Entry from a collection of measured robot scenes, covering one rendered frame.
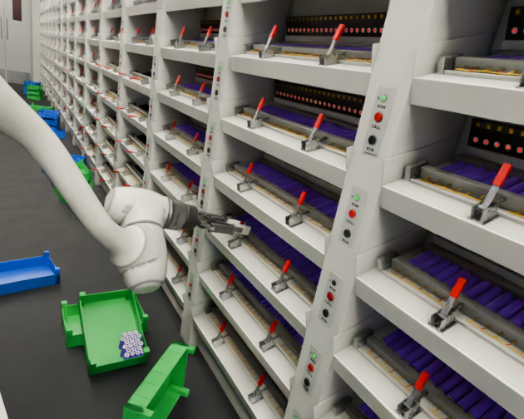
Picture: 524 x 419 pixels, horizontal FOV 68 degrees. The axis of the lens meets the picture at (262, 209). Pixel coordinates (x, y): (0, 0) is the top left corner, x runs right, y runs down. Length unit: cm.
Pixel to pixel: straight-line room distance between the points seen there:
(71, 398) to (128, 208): 73
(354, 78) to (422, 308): 46
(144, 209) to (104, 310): 76
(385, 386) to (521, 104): 56
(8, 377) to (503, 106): 156
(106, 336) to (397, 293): 117
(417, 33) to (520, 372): 55
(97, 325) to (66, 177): 90
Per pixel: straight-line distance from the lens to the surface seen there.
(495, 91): 66
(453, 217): 67
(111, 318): 169
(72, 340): 168
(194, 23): 200
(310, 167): 91
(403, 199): 72
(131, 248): 93
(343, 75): 86
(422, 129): 79
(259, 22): 135
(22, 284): 204
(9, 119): 84
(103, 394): 152
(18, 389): 158
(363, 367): 90
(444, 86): 70
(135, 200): 104
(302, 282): 105
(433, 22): 76
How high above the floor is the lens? 107
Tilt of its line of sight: 19 degrees down
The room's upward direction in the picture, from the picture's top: 11 degrees clockwise
